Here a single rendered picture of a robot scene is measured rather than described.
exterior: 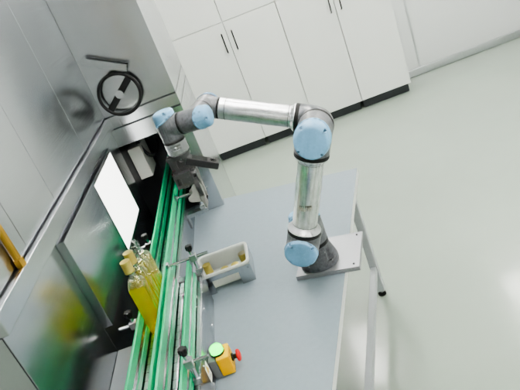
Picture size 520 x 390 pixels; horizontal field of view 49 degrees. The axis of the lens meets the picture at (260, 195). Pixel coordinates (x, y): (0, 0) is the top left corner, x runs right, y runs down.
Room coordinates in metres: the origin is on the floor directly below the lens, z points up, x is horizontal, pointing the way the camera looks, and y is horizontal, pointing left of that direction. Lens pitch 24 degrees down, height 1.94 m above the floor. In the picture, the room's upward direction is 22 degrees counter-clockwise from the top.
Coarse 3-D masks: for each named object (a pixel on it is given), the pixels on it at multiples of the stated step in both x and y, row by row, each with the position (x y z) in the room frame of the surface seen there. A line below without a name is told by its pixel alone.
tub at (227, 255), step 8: (224, 248) 2.11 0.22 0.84; (232, 248) 2.10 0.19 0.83; (240, 248) 2.10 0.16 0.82; (208, 256) 2.11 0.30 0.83; (216, 256) 2.10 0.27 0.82; (224, 256) 2.10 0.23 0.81; (232, 256) 2.10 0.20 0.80; (248, 256) 1.98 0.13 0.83; (200, 264) 2.09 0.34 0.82; (216, 264) 2.10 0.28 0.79; (224, 264) 2.10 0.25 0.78; (240, 264) 1.94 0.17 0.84; (216, 272) 1.94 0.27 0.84
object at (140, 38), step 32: (64, 0) 2.77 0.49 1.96; (96, 0) 2.76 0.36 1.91; (128, 0) 2.75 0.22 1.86; (64, 32) 2.78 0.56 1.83; (96, 32) 2.77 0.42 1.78; (128, 32) 2.76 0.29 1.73; (160, 32) 3.12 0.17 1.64; (128, 64) 2.76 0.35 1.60; (160, 64) 2.75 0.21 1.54; (96, 96) 2.78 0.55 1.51; (160, 96) 2.76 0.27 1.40; (128, 128) 2.77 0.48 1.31
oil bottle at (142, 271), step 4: (140, 268) 1.72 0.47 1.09; (144, 268) 1.73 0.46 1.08; (136, 272) 1.71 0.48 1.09; (140, 272) 1.70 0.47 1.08; (144, 272) 1.71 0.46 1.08; (148, 272) 1.74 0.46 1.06; (144, 276) 1.70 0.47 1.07; (148, 276) 1.72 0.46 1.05; (148, 280) 1.70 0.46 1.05; (152, 280) 1.74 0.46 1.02; (152, 284) 1.72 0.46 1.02; (152, 288) 1.70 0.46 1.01; (156, 288) 1.74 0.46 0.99; (156, 292) 1.72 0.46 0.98; (156, 296) 1.70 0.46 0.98
